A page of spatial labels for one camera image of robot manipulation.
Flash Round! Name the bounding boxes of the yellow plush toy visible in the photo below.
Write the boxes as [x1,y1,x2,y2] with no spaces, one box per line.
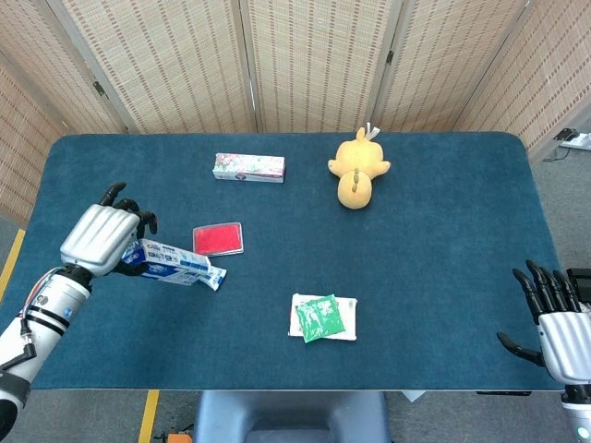
[327,126,392,210]

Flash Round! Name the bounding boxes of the green tea sachet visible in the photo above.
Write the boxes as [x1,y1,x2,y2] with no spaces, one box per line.
[295,293,347,344]

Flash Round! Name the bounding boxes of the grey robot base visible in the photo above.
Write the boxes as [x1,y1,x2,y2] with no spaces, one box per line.
[193,389,392,443]

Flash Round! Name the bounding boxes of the floral rectangular box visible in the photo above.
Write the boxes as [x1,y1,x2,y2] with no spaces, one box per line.
[211,152,286,185]

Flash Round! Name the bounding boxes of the woven folding screen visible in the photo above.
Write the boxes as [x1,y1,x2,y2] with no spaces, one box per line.
[0,0,591,227]

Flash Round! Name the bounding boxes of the blue table cloth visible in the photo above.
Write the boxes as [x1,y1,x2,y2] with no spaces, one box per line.
[9,132,572,392]

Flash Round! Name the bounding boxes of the white flat cardboard box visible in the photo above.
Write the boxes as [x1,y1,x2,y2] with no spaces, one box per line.
[288,293,359,342]

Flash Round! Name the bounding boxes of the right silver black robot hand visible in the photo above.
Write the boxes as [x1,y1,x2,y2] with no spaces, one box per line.
[496,259,591,387]

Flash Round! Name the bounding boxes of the red ink pad case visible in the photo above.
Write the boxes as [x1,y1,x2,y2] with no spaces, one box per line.
[192,221,245,257]

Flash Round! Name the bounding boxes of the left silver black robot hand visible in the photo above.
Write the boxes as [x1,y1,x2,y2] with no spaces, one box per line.
[59,181,159,279]

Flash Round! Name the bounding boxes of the white power strip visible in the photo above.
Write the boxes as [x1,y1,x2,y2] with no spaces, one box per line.
[559,131,591,151]

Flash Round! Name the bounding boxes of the blue white Crest toothpaste box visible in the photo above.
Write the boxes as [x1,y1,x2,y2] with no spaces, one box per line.
[120,238,228,292]

